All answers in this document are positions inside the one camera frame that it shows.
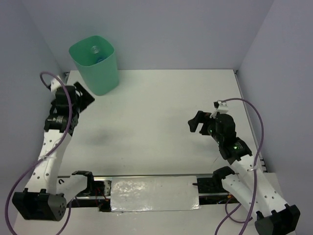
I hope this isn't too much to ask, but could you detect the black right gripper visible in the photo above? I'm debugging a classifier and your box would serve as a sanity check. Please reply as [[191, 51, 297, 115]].
[[188, 110, 223, 143]]

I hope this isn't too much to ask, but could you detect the blue label clear bottle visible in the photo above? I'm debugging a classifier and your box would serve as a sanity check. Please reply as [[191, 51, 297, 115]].
[[90, 45, 107, 63]]

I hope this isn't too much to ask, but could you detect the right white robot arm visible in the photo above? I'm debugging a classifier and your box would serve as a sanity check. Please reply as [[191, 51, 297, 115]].
[[188, 111, 300, 235]]

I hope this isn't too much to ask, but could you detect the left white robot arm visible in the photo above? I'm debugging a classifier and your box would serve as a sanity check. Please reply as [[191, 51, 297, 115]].
[[12, 82, 96, 221]]

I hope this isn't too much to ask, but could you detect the green plastic bin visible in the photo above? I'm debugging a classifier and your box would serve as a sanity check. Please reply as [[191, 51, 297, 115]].
[[68, 35, 119, 96]]

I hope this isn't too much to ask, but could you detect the silver foil sheet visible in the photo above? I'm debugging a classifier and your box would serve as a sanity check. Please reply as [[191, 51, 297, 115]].
[[111, 176, 200, 212]]

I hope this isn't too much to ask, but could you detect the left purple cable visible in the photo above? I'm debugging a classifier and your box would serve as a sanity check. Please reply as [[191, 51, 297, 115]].
[[4, 71, 74, 235]]

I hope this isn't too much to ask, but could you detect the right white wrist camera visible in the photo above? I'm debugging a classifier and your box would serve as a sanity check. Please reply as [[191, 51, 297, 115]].
[[210, 100, 229, 118]]

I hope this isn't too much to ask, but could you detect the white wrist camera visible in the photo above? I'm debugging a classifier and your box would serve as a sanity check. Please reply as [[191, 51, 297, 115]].
[[210, 100, 229, 118], [48, 75, 64, 93]]

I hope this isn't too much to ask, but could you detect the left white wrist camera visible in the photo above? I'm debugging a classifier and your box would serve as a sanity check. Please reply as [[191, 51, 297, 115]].
[[48, 75, 64, 93]]

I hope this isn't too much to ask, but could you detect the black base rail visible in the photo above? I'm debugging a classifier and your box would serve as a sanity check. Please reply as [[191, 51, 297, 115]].
[[72, 174, 237, 212]]

